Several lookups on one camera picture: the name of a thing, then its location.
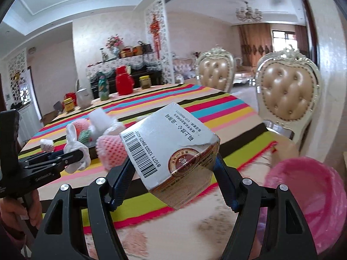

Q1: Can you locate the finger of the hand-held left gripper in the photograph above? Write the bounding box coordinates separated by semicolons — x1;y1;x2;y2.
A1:
23;148;84;173
18;151;65;161

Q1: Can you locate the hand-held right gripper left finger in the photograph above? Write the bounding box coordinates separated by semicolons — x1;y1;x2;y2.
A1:
35;158;136;260

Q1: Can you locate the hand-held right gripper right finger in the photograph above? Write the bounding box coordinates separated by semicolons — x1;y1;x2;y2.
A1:
214;153;319;260

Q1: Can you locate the white tissue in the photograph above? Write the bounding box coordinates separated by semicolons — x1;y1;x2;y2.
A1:
64;123;91;174

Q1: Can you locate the silver cardboard box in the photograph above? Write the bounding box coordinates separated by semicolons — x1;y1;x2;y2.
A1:
119;102;221;210

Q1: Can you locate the pink plastic bin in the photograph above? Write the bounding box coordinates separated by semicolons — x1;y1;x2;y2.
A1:
262;157;346;253

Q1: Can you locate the person's left forearm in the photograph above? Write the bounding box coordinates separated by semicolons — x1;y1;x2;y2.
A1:
0;221;28;260

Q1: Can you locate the person's left hand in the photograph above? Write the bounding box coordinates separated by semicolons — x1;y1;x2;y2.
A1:
0;190;43;229

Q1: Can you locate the small pink white foam scrap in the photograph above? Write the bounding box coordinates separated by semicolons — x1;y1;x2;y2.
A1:
40;138;54;152

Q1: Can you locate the pink foam fruit net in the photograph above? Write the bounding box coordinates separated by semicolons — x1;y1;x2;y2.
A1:
96;136;128;166

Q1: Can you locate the red green foam fruit net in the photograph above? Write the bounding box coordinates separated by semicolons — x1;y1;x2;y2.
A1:
75;119;94;143

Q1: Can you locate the white foam fruit net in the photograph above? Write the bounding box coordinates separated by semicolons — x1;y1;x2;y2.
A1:
104;123;126;136

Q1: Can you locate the yellow tin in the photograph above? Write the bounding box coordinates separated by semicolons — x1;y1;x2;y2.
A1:
62;99;75;113

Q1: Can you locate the white pot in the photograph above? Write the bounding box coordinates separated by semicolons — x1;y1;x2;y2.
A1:
75;87;93;108

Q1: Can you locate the beige floral table cover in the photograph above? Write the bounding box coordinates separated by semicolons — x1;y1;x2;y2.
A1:
81;135;300;260

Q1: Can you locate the green patterned bottle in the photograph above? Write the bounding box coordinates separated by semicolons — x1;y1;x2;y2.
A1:
97;71;110;101

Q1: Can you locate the striped tablecloth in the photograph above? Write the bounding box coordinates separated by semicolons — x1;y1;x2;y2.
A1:
18;83;277;236

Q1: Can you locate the red thermos jug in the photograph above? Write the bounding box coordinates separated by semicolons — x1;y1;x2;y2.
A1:
115;65;134;96

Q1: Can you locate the white lace cloth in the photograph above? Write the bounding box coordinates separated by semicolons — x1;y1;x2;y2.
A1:
86;54;164;81

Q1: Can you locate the dark sideboard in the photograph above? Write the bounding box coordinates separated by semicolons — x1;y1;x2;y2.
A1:
89;69;164;98

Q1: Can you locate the white framed sofa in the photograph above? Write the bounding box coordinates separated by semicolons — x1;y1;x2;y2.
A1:
234;56;259;86

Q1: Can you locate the large beige tufted chair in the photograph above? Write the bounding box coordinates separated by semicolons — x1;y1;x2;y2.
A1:
255;44;321;142

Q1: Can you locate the pink white sofa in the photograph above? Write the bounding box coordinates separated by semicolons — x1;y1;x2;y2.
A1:
173;55;199;83

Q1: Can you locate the pink flower vase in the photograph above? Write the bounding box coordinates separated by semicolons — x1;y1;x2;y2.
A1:
105;34;124;59

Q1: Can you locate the row of baskets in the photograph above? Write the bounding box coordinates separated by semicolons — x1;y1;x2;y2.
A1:
119;41;155;59

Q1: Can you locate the white lattice screen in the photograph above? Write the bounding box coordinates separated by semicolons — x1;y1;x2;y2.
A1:
144;0;176;84

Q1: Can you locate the brown curtain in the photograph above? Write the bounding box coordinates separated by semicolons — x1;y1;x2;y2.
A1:
238;23;272;67

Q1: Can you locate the window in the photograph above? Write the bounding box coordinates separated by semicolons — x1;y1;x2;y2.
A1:
272;31;298;52

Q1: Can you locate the chandelier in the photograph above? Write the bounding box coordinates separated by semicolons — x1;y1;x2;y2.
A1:
235;2;263;22

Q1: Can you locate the red knot wall ornament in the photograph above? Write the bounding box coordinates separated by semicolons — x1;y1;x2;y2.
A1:
149;16;161;59

